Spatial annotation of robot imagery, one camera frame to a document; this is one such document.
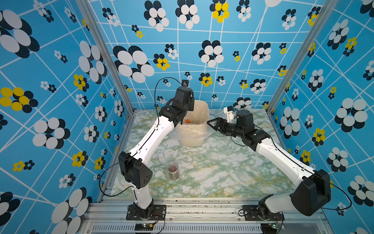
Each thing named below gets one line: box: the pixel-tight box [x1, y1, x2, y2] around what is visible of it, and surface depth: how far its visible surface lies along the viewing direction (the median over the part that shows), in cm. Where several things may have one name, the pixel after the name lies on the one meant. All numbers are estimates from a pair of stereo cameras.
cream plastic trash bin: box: [173, 99, 210, 147], surface depth 83 cm
